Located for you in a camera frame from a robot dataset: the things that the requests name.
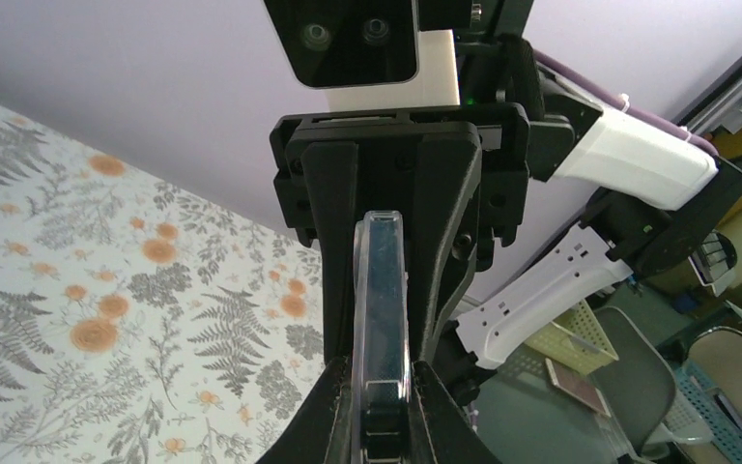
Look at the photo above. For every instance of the beige perforated basket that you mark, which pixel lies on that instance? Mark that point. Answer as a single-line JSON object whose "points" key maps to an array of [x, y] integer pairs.
{"points": [[576, 339]]}

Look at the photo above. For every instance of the blue perforated basket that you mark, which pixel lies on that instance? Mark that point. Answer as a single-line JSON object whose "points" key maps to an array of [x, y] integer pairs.
{"points": [[716, 410]]}

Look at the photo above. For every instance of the black phone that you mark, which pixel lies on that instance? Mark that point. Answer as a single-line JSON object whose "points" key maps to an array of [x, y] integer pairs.
{"points": [[381, 371]]}

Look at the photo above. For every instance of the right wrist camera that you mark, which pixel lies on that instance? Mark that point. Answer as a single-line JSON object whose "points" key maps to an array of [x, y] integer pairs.
{"points": [[370, 55]]}

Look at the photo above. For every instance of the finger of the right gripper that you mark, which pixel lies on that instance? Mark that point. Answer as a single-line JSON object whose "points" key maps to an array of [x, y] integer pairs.
{"points": [[330, 173], [444, 182]]}

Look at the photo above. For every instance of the grey office chair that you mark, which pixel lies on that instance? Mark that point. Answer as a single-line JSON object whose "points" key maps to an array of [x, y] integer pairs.
{"points": [[643, 392]]}

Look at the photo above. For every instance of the floral table mat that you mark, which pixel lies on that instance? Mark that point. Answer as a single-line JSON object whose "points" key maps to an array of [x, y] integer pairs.
{"points": [[140, 323]]}

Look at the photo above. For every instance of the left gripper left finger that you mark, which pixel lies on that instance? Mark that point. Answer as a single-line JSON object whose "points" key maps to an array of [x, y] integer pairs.
{"points": [[321, 429]]}

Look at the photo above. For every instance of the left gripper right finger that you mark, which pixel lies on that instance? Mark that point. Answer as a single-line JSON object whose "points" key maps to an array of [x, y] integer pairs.
{"points": [[438, 431]]}

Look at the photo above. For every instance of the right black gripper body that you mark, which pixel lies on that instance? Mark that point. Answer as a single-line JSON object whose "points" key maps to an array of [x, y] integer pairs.
{"points": [[387, 143]]}

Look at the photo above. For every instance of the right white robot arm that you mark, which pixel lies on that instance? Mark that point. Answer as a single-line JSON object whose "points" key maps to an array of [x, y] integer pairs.
{"points": [[660, 193]]}

